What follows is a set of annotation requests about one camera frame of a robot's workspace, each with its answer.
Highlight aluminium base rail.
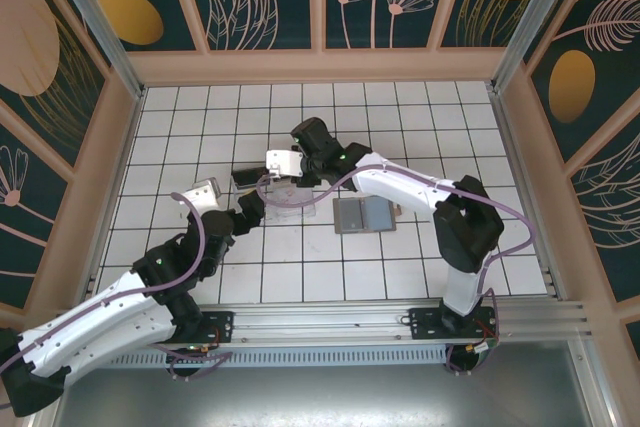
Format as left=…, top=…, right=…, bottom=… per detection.
left=197, top=296, right=596, bottom=348

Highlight aluminium table side rail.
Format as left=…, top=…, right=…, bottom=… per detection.
left=485, top=80, right=571, bottom=301
left=88, top=87, right=147, bottom=298

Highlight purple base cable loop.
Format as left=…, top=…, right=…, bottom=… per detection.
left=164, top=344, right=237, bottom=379
left=446, top=344, right=476, bottom=377

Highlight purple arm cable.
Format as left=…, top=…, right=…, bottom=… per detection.
left=255, top=164, right=533, bottom=333
left=0, top=191, right=206, bottom=411

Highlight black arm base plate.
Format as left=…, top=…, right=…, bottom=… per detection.
left=198, top=310, right=236, bottom=344
left=407, top=306, right=451, bottom=341

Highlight aluminium corner post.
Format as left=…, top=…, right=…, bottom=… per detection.
left=489, top=0, right=579, bottom=96
left=39, top=0, right=147, bottom=101

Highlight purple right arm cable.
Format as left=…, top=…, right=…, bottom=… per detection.
left=255, top=164, right=533, bottom=333

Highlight grey slotted cable duct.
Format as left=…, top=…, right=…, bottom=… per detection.
left=94, top=349, right=451, bottom=371

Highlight grey metal sheet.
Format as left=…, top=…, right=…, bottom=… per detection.
left=29, top=339, right=619, bottom=427

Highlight green circuit board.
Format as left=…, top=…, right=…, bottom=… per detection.
left=467, top=336, right=501, bottom=363

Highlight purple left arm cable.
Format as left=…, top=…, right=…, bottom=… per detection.
left=0, top=191, right=206, bottom=411

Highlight clear acrylic card stand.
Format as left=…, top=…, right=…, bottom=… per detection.
left=230, top=166, right=320, bottom=222

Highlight grey leather card holder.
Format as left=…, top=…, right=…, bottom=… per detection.
left=333, top=196, right=404, bottom=236

